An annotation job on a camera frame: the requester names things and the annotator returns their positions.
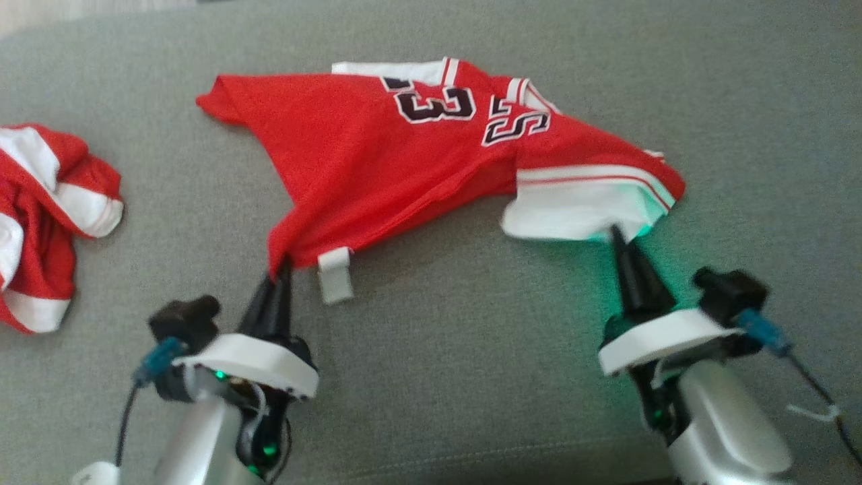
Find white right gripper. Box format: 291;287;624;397
598;225;745;430

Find red white striped shorts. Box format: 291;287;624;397
0;123;126;336

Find red basketball jersey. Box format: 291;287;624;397
195;57;687;306

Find left cable with teal plug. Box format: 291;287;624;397
113;336;187;469

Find cable with teal plug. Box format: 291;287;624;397
113;336;187;469
736;309;862;467

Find grey fabric cushion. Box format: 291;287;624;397
0;0;862;485

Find white cable tie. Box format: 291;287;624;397
787;402;842;424

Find right cable with teal plug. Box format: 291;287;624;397
736;309;862;467

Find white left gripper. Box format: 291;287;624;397
171;256;320;474

